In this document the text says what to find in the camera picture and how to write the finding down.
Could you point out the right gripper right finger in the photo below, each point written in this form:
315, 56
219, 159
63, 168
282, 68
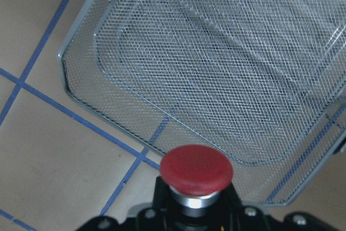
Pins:
242, 216

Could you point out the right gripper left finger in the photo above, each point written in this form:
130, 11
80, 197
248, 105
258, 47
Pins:
140, 217

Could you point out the red emergency stop button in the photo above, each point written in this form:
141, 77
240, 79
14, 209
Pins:
196, 176

